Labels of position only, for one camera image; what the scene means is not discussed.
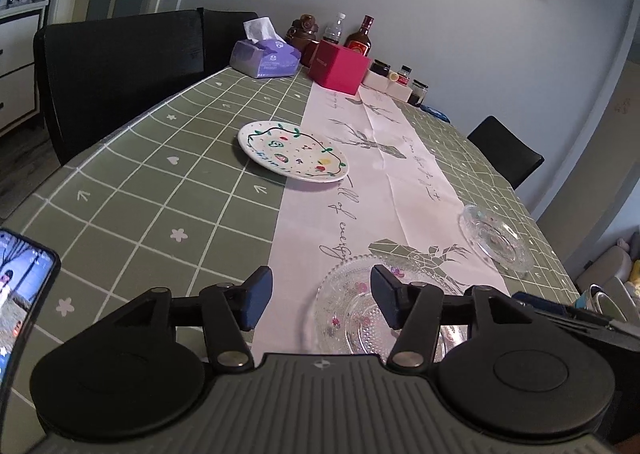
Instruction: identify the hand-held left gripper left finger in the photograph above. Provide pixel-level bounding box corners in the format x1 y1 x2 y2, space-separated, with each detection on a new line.
107 266 275 370

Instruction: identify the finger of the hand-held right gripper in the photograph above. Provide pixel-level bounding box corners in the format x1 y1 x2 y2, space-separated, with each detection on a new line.
510 291 617 331

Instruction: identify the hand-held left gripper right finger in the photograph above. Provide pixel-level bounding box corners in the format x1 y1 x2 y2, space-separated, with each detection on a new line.
369 265 536 370

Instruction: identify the large glass plate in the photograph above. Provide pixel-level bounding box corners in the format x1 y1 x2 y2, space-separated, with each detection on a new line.
314 256 471 356

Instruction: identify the small glass plate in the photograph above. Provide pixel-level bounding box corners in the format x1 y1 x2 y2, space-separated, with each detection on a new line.
459 204 536 273

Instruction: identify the white painted plate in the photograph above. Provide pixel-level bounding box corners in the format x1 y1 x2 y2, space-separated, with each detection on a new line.
238 121 350 183

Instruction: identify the cream sofa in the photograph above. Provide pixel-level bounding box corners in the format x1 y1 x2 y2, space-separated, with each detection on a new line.
574 248 640 295

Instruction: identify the white deer print table runner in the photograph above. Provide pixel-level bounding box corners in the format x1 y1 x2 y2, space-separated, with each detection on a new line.
249 78 512 360

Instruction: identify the green checkered tablecloth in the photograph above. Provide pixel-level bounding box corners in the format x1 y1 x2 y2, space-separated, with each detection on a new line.
0 66 583 377

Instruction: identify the flat blue pack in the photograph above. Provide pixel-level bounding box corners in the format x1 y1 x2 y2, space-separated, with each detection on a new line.
420 104 451 123

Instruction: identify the glass jar with dark contents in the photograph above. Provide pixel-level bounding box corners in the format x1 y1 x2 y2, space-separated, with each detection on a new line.
407 78 430 107

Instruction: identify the smartphone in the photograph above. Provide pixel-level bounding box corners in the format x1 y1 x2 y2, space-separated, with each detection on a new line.
0 227 62 401

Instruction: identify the pink box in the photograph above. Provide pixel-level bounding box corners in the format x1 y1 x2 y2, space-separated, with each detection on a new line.
307 39 372 96

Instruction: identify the purple tissue pack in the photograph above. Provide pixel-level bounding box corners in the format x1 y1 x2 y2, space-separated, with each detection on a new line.
229 18 301 80

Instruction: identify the amber liquor bottle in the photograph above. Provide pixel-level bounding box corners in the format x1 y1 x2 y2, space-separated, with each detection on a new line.
344 14 376 56

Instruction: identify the large black chair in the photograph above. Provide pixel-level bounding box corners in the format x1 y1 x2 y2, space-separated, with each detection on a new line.
33 8 206 167

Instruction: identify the brown flask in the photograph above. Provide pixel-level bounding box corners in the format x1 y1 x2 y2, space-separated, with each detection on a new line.
285 14 321 68

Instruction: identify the clear plastic water bottle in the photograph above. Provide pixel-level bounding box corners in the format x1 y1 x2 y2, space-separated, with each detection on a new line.
322 12 348 45

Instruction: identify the white drawer cabinet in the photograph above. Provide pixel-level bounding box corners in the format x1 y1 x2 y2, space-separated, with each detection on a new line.
0 0 51 135

